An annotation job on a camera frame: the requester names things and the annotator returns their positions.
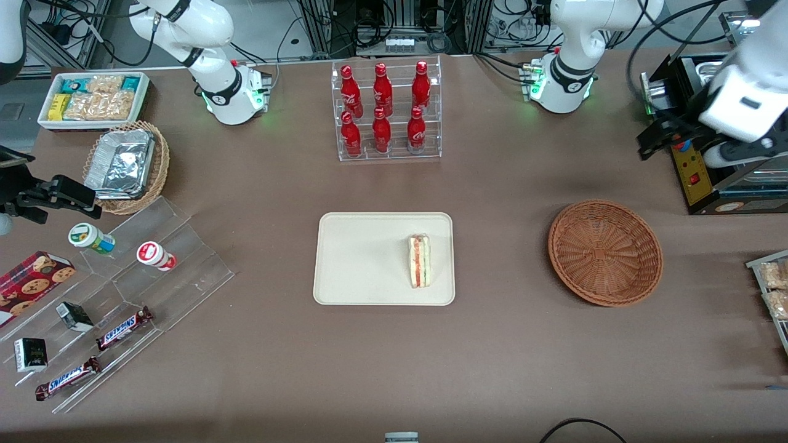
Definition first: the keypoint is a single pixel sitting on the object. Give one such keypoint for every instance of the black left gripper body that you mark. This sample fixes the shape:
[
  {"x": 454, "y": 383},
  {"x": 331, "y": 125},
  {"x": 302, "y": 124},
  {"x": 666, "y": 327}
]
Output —
[{"x": 687, "y": 120}]

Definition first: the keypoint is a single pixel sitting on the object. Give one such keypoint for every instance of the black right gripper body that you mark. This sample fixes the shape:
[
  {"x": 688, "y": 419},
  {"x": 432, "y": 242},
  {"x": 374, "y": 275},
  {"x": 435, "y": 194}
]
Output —
[{"x": 18, "y": 186}]

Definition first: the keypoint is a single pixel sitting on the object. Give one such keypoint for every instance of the triangle sandwich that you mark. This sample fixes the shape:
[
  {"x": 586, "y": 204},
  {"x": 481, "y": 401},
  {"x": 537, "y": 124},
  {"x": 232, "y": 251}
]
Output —
[{"x": 420, "y": 261}]

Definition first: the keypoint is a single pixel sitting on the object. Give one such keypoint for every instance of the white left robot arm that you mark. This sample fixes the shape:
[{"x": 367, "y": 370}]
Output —
[{"x": 572, "y": 37}]

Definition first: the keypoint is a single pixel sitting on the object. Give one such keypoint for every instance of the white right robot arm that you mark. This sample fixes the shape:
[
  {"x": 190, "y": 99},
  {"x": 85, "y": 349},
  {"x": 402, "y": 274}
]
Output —
[{"x": 215, "y": 92}]

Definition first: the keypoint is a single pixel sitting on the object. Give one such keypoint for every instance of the aluminium foil tray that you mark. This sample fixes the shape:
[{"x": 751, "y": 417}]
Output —
[{"x": 120, "y": 163}]

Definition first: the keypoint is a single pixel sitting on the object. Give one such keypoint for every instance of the light wicker basket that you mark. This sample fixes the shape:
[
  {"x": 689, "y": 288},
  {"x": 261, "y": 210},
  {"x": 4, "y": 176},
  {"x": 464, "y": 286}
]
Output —
[{"x": 161, "y": 166}]

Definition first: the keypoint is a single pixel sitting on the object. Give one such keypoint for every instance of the brown round wicker basket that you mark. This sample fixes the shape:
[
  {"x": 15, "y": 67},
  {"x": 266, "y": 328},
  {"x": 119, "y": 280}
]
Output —
[{"x": 603, "y": 252}]

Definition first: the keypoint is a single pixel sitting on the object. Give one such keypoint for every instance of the grey snack tray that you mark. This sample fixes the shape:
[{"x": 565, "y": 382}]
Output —
[{"x": 777, "y": 329}]

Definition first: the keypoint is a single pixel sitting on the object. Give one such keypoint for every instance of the cream plastic tray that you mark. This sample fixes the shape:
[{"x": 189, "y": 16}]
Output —
[{"x": 363, "y": 258}]

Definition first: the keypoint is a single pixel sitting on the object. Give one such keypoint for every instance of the green label yogurt cup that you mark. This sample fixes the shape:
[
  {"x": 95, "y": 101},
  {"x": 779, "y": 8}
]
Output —
[{"x": 89, "y": 237}]

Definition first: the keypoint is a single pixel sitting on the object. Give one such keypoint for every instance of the black machine with yellow panel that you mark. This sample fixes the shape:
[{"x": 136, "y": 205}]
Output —
[{"x": 692, "y": 178}]

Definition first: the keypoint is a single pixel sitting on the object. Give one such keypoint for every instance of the white plastic snack bin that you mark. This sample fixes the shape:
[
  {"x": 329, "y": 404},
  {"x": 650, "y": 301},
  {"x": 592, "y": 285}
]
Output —
[{"x": 43, "y": 120}]

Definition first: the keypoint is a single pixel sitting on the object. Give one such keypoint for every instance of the yellow snack packet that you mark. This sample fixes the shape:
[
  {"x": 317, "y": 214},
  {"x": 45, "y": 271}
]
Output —
[{"x": 58, "y": 107}]

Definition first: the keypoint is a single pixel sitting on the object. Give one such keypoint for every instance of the large clear cracker bag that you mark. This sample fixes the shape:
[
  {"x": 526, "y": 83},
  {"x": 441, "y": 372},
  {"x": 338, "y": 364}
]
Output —
[{"x": 101, "y": 106}]

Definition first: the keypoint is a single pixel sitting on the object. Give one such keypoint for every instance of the red cookie box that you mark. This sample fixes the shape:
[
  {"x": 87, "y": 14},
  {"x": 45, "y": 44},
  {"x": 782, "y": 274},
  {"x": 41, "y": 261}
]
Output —
[{"x": 31, "y": 286}]

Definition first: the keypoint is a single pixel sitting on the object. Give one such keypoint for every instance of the red label yogurt cup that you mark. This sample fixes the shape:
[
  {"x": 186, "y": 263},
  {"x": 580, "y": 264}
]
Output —
[{"x": 155, "y": 255}]

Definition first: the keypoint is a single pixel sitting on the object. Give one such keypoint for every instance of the teal snack packet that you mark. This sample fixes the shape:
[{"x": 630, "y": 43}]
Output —
[
  {"x": 74, "y": 85},
  {"x": 130, "y": 83}
]

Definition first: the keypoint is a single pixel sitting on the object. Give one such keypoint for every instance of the small clear cracker bag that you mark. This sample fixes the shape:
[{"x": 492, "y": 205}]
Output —
[{"x": 104, "y": 84}]

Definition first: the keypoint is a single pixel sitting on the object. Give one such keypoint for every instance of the small black box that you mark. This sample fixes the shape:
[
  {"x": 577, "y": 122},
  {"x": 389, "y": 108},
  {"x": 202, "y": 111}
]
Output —
[
  {"x": 74, "y": 316},
  {"x": 31, "y": 355}
]

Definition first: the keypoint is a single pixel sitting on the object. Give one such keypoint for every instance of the clear acrylic stepped display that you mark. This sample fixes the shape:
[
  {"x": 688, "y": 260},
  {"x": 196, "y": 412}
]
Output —
[{"x": 178, "y": 271}]

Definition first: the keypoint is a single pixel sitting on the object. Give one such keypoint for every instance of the snickers chocolate bar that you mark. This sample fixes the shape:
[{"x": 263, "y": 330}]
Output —
[
  {"x": 66, "y": 378},
  {"x": 123, "y": 328}
]

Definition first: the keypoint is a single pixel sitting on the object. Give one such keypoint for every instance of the clear bag of crackers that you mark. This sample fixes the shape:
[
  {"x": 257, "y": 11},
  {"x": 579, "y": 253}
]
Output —
[
  {"x": 779, "y": 304},
  {"x": 774, "y": 275}
]

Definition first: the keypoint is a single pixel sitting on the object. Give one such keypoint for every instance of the red cola bottle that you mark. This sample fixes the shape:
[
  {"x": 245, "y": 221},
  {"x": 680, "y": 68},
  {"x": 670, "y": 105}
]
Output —
[
  {"x": 351, "y": 138},
  {"x": 421, "y": 89},
  {"x": 349, "y": 95},
  {"x": 382, "y": 92},
  {"x": 417, "y": 134},
  {"x": 381, "y": 135}
]

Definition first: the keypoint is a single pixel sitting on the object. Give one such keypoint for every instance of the clear acrylic bottle rack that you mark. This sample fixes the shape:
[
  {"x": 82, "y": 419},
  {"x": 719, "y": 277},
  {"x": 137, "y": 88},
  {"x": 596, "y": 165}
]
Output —
[{"x": 388, "y": 154}]

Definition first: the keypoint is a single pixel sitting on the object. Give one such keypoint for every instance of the white power strip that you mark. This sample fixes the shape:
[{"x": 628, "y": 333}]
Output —
[{"x": 399, "y": 44}]

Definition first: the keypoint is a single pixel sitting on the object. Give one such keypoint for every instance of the small grey device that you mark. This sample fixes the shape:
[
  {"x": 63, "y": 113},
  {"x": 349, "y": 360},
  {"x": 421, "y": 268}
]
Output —
[{"x": 401, "y": 437}]

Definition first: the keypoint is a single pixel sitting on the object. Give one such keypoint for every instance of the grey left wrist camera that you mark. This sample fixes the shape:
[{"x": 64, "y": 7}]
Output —
[{"x": 735, "y": 154}]

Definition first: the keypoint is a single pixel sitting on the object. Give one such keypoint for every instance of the aluminium frame rack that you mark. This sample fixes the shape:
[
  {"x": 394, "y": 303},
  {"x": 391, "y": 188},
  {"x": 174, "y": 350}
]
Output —
[{"x": 474, "y": 24}]

